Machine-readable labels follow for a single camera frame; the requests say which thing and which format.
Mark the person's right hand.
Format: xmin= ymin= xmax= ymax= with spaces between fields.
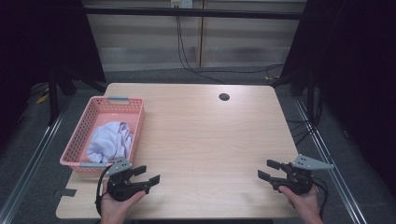
xmin=277 ymin=185 xmax=324 ymax=224

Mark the black metal stand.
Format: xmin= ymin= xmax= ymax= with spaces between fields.
xmin=46 ymin=70 xmax=107 ymax=127
xmin=270 ymin=68 xmax=319 ymax=123

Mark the dark curtain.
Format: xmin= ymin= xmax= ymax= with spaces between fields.
xmin=0 ymin=0 xmax=106 ymax=150
xmin=280 ymin=0 xmax=396 ymax=190

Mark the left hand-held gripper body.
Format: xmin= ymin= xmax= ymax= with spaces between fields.
xmin=106 ymin=156 xmax=150 ymax=203

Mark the metal floor rail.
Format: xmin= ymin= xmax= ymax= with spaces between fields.
xmin=0 ymin=92 xmax=73 ymax=224
xmin=293 ymin=97 xmax=369 ymax=224

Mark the bundle of black floor cables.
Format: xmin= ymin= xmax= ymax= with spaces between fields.
xmin=285 ymin=117 xmax=316 ymax=147

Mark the white printed towel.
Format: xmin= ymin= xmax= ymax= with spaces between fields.
xmin=86 ymin=120 xmax=134 ymax=165

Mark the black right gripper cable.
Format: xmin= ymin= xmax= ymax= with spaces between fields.
xmin=312 ymin=176 xmax=330 ymax=220

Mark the black horizontal metal bar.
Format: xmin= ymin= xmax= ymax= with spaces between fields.
xmin=83 ymin=7 xmax=307 ymax=21

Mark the pink perforated plastic basket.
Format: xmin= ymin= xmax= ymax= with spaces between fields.
xmin=59 ymin=95 xmax=146 ymax=174

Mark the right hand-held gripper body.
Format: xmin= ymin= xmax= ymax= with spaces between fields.
xmin=270 ymin=154 xmax=334 ymax=196

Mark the white wall socket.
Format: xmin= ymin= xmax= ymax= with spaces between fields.
xmin=170 ymin=0 xmax=194 ymax=9

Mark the person's left hand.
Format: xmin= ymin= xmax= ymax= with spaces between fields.
xmin=100 ymin=181 xmax=147 ymax=224

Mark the black hanging wall cable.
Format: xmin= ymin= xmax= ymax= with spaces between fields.
xmin=175 ymin=14 xmax=226 ymax=85

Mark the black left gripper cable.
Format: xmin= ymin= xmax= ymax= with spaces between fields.
xmin=94 ymin=164 xmax=114 ymax=218

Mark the yellow floor object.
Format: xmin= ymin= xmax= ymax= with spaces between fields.
xmin=35 ymin=92 xmax=50 ymax=105

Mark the black floor cable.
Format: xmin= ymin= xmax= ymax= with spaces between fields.
xmin=199 ymin=63 xmax=285 ymax=76

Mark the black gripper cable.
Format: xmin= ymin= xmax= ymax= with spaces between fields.
xmin=312 ymin=176 xmax=330 ymax=220
xmin=94 ymin=164 xmax=114 ymax=218

